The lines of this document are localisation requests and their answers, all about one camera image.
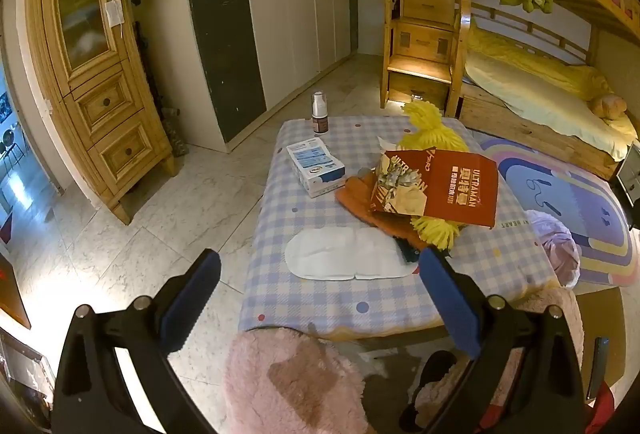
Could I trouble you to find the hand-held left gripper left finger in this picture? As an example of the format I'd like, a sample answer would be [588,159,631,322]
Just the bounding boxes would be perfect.
[52,249,222,434]

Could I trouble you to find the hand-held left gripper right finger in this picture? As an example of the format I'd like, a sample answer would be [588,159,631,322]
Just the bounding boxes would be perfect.
[417,248,586,434]

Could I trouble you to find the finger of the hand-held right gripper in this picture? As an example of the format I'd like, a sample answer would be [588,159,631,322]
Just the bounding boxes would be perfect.
[614,141,640,229]

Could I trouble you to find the dark blue wrapper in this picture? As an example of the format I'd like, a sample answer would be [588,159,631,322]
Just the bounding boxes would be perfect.
[392,236,423,265]

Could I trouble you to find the bin with white bag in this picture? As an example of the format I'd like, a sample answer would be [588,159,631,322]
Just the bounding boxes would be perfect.
[525,209,583,289]

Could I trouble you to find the orange fuzzy cloth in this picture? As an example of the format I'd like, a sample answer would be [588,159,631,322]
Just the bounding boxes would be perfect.
[334,171,431,249]

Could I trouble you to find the rainbow oval rug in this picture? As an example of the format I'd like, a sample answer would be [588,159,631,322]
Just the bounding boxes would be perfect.
[467,129,638,287]

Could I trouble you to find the black slipper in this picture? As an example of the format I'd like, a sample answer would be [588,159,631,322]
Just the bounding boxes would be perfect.
[399,350,456,430]

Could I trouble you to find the pink fluffy stool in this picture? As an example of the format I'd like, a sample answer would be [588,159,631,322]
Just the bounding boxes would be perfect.
[222,326,371,434]

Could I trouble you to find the red cardboard box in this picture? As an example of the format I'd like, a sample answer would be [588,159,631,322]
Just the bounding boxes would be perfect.
[369,150,500,229]

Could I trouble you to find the tan plush toy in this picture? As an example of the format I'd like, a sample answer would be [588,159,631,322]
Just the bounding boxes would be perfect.
[587,94,628,121]

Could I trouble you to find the blue checkered tablecloth table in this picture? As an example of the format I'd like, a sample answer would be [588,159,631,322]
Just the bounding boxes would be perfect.
[239,115,561,340]

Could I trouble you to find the white oval pad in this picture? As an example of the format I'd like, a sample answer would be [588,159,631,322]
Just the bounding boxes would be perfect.
[285,226,418,281]

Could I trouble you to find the wooden bunk bed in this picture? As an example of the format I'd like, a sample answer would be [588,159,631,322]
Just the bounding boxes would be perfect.
[452,0,640,179]

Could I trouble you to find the pale yellow bed sheet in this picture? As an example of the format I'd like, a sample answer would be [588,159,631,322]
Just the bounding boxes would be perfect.
[462,51,640,162]

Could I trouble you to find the yellow fringed duster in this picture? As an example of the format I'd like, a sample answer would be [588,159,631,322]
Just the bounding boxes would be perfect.
[397,100,471,249]

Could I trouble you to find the yellow quilt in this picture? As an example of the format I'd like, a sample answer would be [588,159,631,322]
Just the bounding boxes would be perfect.
[467,24,616,102]

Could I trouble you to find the white and blue carton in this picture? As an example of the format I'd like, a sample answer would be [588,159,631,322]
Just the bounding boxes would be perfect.
[286,138,347,199]

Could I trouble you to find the wooden glass-door cabinet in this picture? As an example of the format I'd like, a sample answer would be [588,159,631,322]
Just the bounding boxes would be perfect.
[25,0,180,225]

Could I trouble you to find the small white-capped bottle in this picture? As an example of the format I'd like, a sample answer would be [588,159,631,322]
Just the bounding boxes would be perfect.
[311,91,330,136]

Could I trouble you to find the wooden stair drawers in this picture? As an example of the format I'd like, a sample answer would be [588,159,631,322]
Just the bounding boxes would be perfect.
[379,0,473,115]

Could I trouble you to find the white paper tag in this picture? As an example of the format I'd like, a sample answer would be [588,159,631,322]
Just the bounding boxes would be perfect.
[104,0,125,27]

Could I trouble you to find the white wardrobe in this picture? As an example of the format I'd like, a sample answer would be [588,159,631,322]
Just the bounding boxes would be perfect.
[180,0,360,157]

